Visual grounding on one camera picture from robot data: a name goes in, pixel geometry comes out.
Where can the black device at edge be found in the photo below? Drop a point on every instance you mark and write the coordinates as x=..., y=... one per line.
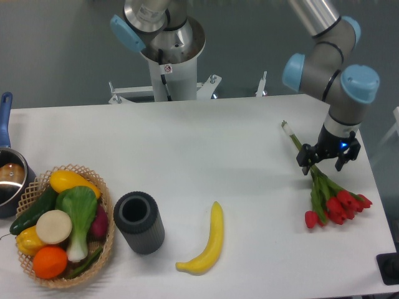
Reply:
x=388, y=267

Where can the dark grey ribbed vase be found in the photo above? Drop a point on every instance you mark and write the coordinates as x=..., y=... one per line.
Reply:
x=137, y=216

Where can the green bean pod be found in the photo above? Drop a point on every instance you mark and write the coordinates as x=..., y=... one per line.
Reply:
x=86, y=265

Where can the yellow squash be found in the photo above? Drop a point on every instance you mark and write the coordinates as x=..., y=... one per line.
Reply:
x=62, y=180

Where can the green cucumber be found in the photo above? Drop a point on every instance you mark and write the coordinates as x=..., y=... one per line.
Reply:
x=44, y=203

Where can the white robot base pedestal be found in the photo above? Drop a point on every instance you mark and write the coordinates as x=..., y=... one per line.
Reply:
x=171, y=42

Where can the red tulip bouquet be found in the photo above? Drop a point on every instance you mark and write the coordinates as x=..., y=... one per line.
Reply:
x=331, y=202

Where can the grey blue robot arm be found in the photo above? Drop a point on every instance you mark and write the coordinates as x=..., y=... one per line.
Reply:
x=349, y=91

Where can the yellow bell pepper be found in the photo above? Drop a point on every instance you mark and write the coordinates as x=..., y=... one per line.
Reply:
x=28, y=242

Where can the yellow banana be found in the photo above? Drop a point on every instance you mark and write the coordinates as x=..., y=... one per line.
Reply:
x=206, y=260

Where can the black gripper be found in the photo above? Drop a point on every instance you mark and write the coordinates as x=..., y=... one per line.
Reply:
x=329, y=146

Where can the blue handled saucepan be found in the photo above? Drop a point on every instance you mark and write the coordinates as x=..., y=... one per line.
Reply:
x=16, y=174

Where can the orange fruit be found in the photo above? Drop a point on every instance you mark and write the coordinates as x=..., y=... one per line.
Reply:
x=49, y=262

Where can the green bok choy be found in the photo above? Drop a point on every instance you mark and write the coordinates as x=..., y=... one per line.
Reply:
x=80, y=204

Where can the white round radish slice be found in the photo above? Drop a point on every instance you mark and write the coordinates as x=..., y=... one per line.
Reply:
x=53, y=227

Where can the purple red onion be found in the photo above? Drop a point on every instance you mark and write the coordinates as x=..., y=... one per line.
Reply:
x=99, y=227

